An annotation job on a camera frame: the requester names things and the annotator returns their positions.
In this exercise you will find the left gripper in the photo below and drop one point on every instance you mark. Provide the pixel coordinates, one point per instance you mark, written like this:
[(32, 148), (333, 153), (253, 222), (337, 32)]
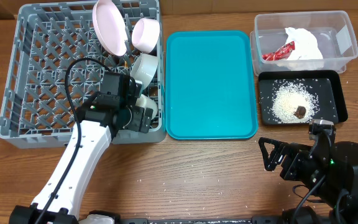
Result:
[(136, 122)]

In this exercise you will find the clear plastic bin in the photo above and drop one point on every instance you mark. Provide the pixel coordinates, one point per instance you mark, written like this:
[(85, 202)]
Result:
[(333, 31)]

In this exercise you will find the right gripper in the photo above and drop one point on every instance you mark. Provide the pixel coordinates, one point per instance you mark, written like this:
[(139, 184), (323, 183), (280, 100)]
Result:
[(286, 161)]

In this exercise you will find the large pink plate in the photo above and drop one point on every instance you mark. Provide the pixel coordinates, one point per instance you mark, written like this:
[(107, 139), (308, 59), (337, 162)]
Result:
[(109, 27)]

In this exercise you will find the white rice pile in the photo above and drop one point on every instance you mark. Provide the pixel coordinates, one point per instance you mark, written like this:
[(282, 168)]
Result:
[(287, 96)]

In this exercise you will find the black waste tray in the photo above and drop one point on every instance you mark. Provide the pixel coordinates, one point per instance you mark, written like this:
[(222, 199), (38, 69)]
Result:
[(325, 83)]

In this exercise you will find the grey dishwasher rack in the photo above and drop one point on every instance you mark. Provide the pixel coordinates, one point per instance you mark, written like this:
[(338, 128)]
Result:
[(56, 63)]

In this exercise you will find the small pink bowl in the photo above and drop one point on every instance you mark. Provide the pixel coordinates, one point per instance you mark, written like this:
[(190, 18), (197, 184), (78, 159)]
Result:
[(145, 34)]

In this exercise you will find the red snack wrapper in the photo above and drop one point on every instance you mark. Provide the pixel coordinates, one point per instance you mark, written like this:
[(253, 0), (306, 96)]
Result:
[(282, 53)]

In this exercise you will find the brown food scrap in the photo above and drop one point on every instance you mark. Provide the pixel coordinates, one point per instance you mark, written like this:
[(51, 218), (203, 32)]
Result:
[(300, 112)]

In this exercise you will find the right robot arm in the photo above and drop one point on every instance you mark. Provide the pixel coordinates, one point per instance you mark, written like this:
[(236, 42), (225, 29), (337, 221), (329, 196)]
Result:
[(340, 189)]

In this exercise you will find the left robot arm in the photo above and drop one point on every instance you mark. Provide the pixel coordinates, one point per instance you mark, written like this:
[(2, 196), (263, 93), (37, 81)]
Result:
[(98, 121)]

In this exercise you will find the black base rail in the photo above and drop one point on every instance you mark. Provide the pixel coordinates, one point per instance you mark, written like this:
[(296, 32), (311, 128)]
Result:
[(253, 220)]

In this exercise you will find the grey bowl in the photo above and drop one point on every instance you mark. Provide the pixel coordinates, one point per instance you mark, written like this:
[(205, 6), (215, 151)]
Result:
[(144, 69)]

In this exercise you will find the white cup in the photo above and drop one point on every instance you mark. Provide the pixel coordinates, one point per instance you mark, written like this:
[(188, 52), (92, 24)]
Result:
[(146, 102)]

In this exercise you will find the teal plastic tray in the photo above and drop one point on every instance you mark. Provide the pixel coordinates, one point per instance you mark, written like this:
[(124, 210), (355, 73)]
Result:
[(209, 86)]

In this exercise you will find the white napkin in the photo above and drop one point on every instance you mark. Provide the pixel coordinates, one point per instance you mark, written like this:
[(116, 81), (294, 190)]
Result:
[(306, 55)]

